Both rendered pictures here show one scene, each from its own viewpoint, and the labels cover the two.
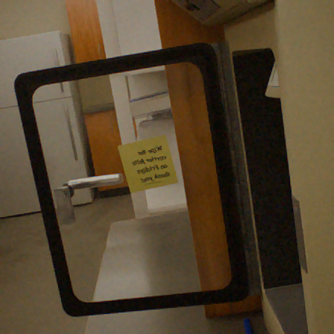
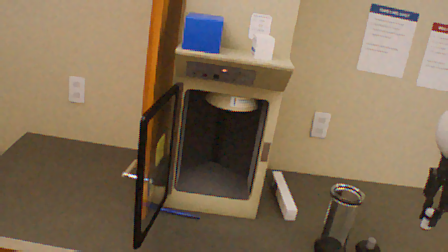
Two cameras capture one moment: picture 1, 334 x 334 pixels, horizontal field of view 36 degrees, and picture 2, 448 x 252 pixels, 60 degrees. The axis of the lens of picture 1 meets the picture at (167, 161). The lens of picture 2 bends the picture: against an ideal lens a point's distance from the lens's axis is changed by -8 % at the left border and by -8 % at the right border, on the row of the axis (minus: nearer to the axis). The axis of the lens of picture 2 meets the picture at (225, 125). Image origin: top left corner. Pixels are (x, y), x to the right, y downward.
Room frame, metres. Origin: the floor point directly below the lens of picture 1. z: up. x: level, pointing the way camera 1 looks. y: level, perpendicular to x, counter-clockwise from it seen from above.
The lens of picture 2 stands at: (0.64, 1.09, 1.76)
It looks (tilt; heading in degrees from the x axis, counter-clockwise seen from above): 22 degrees down; 268
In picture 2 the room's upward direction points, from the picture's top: 9 degrees clockwise
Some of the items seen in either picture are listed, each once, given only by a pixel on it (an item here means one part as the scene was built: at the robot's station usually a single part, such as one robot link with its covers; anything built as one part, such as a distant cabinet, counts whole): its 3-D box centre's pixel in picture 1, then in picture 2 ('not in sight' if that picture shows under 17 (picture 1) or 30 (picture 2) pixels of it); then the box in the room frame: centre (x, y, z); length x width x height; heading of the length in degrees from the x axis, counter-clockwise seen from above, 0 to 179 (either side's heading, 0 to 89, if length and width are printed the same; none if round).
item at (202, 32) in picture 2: not in sight; (203, 32); (0.69, -0.05, 1.56); 0.10 x 0.10 x 0.09; 0
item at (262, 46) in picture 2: not in sight; (262, 46); (0.53, -0.05, 1.54); 0.05 x 0.05 x 0.06; 8
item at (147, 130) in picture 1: (133, 188); (155, 164); (0.77, 0.06, 1.19); 0.30 x 0.01 x 0.40; 81
